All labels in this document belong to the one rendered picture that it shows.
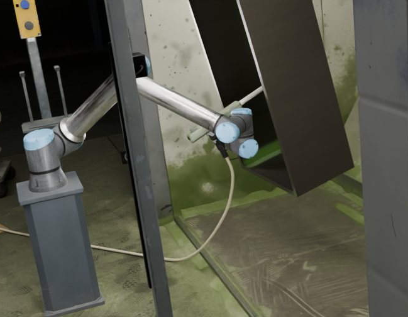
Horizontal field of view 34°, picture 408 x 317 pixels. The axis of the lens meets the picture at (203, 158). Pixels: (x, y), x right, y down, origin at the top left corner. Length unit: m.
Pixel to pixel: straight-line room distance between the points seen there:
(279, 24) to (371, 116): 1.73
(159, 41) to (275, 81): 1.15
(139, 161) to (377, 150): 0.91
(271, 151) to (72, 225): 1.24
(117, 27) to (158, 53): 2.05
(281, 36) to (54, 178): 1.28
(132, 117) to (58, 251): 1.46
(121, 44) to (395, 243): 1.01
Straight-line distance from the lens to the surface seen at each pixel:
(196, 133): 3.15
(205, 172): 4.24
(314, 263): 3.51
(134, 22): 3.96
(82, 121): 3.28
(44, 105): 4.15
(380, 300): 1.50
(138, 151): 2.04
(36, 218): 3.27
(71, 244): 3.34
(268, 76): 3.03
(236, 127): 2.76
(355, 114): 4.53
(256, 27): 2.97
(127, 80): 1.99
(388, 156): 1.32
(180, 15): 4.02
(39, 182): 3.29
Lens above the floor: 1.68
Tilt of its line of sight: 18 degrees down
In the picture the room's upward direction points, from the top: 7 degrees counter-clockwise
